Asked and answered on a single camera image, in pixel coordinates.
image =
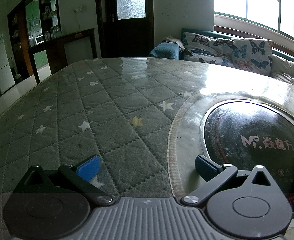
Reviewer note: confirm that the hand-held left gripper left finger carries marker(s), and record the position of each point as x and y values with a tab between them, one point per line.
88	168

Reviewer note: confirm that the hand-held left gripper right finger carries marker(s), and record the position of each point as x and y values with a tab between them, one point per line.
206	168

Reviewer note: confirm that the round black induction cooktop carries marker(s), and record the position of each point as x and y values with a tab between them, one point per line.
249	122

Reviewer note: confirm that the grey quilted star table cover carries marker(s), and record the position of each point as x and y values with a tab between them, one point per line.
87	105

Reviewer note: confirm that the beige cushion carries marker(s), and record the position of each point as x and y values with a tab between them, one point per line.
286	70

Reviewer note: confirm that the butterfly print pillow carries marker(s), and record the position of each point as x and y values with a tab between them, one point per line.
201	58
251	54
206	42

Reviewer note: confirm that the dark wooden console table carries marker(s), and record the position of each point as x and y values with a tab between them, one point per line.
57	47

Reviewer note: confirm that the blue armrest cover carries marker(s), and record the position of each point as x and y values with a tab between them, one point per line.
164	50

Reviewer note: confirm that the beige towel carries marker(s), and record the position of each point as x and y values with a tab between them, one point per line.
173	40

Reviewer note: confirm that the dark wooden door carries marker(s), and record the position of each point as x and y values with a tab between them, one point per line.
127	37

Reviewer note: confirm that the white microwave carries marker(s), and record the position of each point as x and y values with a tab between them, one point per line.
39	40

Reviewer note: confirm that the butterfly pattern cushion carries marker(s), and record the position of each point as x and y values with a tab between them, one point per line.
204	30

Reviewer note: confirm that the dark wooden shelf cabinet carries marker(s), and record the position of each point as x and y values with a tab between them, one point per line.
19	30

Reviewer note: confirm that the green framed window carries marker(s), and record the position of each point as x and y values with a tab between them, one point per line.
261	0

